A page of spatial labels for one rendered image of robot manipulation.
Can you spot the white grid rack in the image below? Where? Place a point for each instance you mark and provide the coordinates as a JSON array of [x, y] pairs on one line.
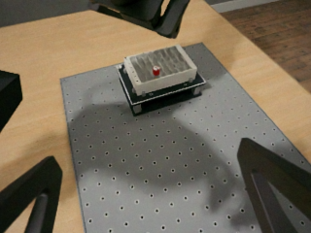
[[168, 66]]

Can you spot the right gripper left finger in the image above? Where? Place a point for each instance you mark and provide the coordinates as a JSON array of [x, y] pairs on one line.
[[43, 182]]

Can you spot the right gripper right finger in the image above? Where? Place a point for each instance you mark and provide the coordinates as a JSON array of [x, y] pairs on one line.
[[259, 166]]

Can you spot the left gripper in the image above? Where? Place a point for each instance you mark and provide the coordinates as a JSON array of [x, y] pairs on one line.
[[145, 13]]

